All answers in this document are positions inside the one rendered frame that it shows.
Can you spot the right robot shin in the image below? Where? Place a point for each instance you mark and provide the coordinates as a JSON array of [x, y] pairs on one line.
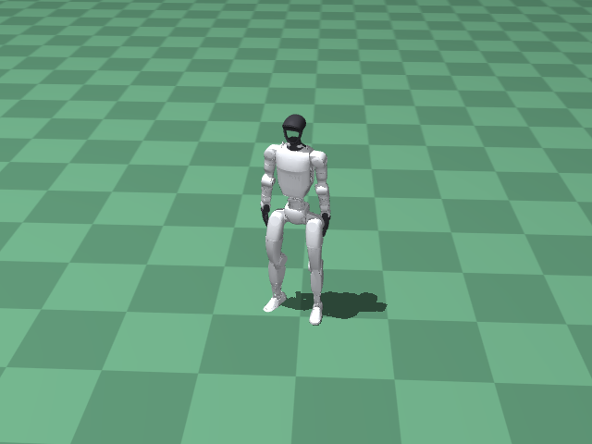
[[276, 276]]

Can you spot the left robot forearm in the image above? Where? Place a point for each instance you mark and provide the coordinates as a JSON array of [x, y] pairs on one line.
[[324, 203]]

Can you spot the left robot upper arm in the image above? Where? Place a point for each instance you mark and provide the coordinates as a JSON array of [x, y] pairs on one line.
[[319, 161]]

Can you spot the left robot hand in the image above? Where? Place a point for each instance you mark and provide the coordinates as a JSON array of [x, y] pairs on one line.
[[326, 220]]

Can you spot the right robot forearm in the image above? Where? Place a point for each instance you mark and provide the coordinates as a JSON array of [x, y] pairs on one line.
[[266, 195]]

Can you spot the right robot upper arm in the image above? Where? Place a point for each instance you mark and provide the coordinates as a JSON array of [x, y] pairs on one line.
[[270, 165]]

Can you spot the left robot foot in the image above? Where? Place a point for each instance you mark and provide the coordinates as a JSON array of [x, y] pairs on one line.
[[316, 314]]

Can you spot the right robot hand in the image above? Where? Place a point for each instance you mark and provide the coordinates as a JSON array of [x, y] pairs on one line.
[[265, 213]]

